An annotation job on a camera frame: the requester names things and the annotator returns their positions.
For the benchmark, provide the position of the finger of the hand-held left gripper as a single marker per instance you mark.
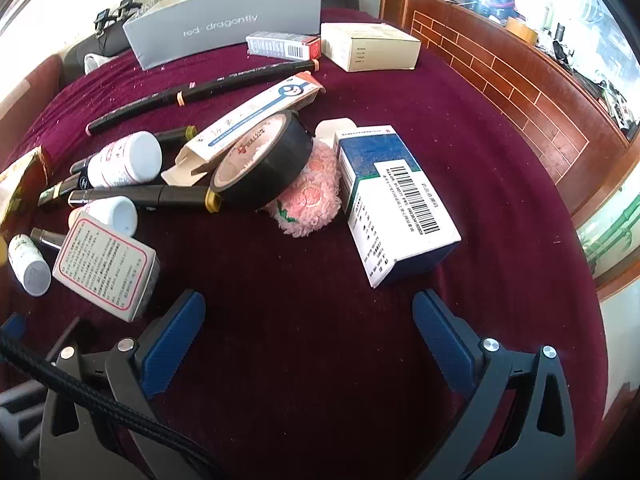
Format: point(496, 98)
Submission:
point(62, 340)
point(12, 326)

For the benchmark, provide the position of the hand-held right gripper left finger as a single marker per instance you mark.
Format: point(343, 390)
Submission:
point(172, 340)

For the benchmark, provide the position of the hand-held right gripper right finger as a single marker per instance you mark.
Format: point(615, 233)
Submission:
point(442, 340)

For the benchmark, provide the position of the small white bottle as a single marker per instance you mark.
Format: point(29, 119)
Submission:
point(30, 265)

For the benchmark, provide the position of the grey box red border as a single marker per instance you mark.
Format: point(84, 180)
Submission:
point(102, 265)

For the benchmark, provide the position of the white bottle orange neck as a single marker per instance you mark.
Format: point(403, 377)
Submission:
point(112, 212)

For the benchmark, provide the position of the gold-edged white tray box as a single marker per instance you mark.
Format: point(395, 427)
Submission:
point(22, 185)

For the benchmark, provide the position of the black marker yellow band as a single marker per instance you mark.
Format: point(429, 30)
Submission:
point(150, 196)

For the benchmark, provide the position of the blue white medicine box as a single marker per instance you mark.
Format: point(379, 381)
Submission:
point(395, 200)

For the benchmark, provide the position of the white pill bottle red label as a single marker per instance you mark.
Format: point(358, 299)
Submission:
point(125, 160)

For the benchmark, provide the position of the white blue ointment box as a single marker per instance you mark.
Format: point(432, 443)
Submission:
point(250, 117)

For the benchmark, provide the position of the long black marker pen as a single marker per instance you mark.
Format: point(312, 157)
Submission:
point(210, 85)

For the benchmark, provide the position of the dark marker pen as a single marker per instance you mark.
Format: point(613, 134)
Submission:
point(47, 239)

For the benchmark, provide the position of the maroon velvet cloth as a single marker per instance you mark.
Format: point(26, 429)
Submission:
point(300, 335)

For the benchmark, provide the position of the pink plush toy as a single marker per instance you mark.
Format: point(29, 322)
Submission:
point(310, 200)

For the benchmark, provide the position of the black tape roll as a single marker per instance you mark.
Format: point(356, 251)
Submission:
point(270, 170)

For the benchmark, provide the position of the wooden cabinet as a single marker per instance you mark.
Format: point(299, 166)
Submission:
point(500, 85)

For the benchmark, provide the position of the white plastic bag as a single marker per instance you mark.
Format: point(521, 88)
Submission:
point(97, 62)

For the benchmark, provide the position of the cream cardboard box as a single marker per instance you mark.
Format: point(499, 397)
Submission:
point(370, 45)

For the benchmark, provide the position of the small red white box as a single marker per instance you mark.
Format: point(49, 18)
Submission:
point(282, 46)

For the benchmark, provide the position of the long grey cardboard box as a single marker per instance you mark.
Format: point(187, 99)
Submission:
point(220, 20)

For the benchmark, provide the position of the black clamp mount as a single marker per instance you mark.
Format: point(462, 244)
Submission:
point(104, 22)
point(127, 10)

